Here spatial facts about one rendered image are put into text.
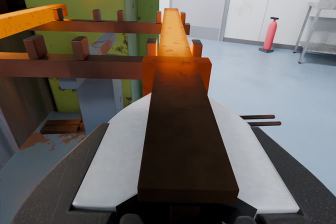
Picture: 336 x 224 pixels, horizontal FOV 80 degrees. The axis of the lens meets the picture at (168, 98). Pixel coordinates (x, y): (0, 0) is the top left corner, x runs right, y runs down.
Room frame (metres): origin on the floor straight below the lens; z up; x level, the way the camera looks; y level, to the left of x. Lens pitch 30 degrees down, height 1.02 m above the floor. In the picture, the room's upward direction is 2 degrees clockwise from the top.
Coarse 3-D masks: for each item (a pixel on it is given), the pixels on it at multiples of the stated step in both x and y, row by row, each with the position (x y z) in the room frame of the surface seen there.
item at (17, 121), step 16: (32, 32) 0.58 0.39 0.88; (0, 48) 0.44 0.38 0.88; (16, 48) 0.49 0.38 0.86; (0, 80) 0.40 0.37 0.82; (16, 80) 0.45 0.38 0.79; (32, 80) 0.51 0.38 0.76; (0, 96) 0.38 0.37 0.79; (16, 96) 0.43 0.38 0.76; (32, 96) 0.48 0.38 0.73; (48, 96) 0.56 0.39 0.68; (0, 112) 0.37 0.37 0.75; (16, 112) 0.41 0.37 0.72; (32, 112) 0.46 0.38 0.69; (48, 112) 0.53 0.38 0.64; (0, 128) 0.37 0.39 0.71; (16, 128) 0.39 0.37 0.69; (32, 128) 0.44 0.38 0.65; (0, 144) 0.37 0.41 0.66; (16, 144) 0.37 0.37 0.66; (0, 160) 0.36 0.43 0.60
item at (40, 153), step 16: (64, 112) 0.45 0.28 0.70; (80, 112) 0.45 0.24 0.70; (32, 144) 0.33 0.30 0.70; (48, 144) 0.33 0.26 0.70; (64, 144) 0.33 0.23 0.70; (16, 160) 0.28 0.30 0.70; (32, 160) 0.28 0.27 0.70; (48, 160) 0.28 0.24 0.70; (0, 176) 0.24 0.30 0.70; (16, 176) 0.24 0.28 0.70; (32, 176) 0.25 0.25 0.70; (0, 192) 0.21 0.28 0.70; (16, 192) 0.21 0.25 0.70; (0, 208) 0.18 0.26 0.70; (16, 208) 0.18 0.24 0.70
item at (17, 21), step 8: (32, 8) 0.38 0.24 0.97; (40, 8) 0.39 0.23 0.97; (48, 8) 0.40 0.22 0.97; (64, 8) 0.46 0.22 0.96; (0, 16) 0.30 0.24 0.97; (8, 16) 0.30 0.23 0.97; (16, 16) 0.31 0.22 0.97; (24, 16) 0.33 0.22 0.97; (32, 16) 0.34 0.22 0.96; (40, 16) 0.37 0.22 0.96; (48, 16) 0.39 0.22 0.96; (0, 24) 0.27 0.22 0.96; (8, 24) 0.29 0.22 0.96; (16, 24) 0.30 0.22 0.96; (24, 24) 0.32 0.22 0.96; (32, 24) 0.34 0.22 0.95; (40, 24) 0.36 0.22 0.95; (0, 32) 0.27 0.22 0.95; (8, 32) 0.28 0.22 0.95; (16, 32) 0.30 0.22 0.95
